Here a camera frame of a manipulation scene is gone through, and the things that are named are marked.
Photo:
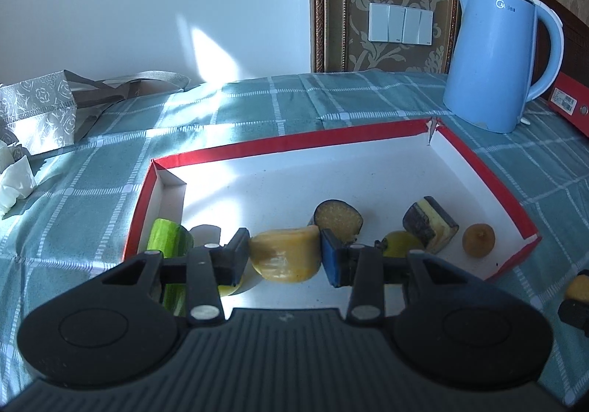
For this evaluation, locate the silver patterned gift bag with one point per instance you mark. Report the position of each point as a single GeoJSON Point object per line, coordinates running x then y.
{"type": "Point", "coordinates": [55, 110]}

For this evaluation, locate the red flat box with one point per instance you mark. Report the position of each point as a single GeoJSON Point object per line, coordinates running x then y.
{"type": "Point", "coordinates": [570, 99]}

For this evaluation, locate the white wall switch panel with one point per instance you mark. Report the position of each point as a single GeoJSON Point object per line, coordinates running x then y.
{"type": "Point", "coordinates": [390, 23]}

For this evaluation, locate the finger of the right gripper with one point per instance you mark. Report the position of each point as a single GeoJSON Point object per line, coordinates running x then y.
{"type": "Point", "coordinates": [576, 314]}

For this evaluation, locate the green tomato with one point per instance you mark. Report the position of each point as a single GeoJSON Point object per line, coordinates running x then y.
{"type": "Point", "coordinates": [226, 290]}
{"type": "Point", "coordinates": [399, 244]}

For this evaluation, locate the yellow jackfruit pod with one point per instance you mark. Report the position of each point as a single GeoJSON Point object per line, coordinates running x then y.
{"type": "Point", "coordinates": [578, 289]}

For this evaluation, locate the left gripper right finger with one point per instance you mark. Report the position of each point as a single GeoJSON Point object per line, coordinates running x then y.
{"type": "Point", "coordinates": [445, 324]}

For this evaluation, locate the white crumpled plastic bag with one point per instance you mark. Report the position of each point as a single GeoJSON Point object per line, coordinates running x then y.
{"type": "Point", "coordinates": [17, 179]}

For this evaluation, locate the teal plaid bedspread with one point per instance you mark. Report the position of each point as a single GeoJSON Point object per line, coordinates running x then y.
{"type": "Point", "coordinates": [76, 221]}

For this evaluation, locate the blue electric kettle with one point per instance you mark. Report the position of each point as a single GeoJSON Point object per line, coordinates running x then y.
{"type": "Point", "coordinates": [490, 81]}

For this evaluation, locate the small cucumber piece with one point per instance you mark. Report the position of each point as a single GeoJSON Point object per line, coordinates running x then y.
{"type": "Point", "coordinates": [172, 240]}

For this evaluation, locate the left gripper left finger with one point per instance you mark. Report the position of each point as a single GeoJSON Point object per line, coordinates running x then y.
{"type": "Point", "coordinates": [128, 321]}

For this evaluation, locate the red shallow box tray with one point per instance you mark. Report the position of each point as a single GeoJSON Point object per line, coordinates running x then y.
{"type": "Point", "coordinates": [380, 169]}

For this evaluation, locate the brown kiwi fruit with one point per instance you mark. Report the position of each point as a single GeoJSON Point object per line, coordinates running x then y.
{"type": "Point", "coordinates": [478, 240]}

